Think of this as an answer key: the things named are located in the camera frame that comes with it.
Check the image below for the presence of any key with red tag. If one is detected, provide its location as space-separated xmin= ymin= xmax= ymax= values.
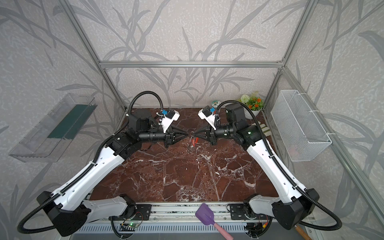
xmin=192 ymin=137 xmax=199 ymax=147

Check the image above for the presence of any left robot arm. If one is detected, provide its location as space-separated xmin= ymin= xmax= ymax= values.
xmin=37 ymin=109 xmax=188 ymax=237

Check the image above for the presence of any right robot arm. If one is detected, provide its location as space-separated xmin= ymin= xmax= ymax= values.
xmin=195 ymin=104 xmax=315 ymax=230

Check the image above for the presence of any cream work glove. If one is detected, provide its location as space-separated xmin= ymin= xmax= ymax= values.
xmin=259 ymin=122 xmax=272 ymax=137

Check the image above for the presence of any white pot with flowers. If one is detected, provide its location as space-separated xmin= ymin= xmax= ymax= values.
xmin=239 ymin=92 xmax=264 ymax=117

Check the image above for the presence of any purple pink toy shovel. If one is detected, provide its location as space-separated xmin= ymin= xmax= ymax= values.
xmin=195 ymin=203 xmax=234 ymax=240

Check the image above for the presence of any blue toy garden fork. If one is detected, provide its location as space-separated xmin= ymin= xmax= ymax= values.
xmin=295 ymin=226 xmax=312 ymax=240

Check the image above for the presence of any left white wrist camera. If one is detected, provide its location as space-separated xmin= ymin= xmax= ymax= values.
xmin=156 ymin=109 xmax=180 ymax=133

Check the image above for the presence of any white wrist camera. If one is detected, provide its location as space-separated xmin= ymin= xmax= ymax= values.
xmin=156 ymin=109 xmax=180 ymax=133
xmin=198 ymin=106 xmax=217 ymax=130

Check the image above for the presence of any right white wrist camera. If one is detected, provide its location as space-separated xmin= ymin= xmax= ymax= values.
xmin=198 ymin=106 xmax=217 ymax=130

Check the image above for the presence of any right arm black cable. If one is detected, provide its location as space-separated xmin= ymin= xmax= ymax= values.
xmin=215 ymin=100 xmax=343 ymax=232

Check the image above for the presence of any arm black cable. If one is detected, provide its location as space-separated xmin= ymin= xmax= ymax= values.
xmin=215 ymin=100 xmax=343 ymax=232
xmin=16 ymin=90 xmax=165 ymax=235

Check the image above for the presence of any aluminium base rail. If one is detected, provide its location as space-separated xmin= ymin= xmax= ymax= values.
xmin=61 ymin=201 xmax=316 ymax=224

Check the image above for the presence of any white wire mesh basket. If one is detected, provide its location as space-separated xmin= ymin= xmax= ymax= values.
xmin=271 ymin=90 xmax=332 ymax=162

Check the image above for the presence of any clear plastic wall shelf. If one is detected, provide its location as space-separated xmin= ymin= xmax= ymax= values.
xmin=9 ymin=94 xmax=97 ymax=163

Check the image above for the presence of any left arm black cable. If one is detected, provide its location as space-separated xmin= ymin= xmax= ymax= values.
xmin=16 ymin=90 xmax=165 ymax=235

